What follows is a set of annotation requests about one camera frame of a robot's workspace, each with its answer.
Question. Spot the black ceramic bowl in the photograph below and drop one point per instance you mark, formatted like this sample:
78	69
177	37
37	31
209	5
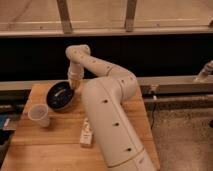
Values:
60	96

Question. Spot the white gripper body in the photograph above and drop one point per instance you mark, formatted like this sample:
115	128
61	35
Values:
74	83

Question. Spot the white plastic bottle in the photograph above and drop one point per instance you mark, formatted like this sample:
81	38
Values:
86	135

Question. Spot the clear plastic cup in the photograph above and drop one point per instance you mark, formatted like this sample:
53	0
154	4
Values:
39	114

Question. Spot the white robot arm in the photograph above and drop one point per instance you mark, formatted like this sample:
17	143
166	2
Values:
120	145

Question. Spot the metal window frame rail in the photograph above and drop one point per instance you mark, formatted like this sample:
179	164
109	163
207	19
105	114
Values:
35	18

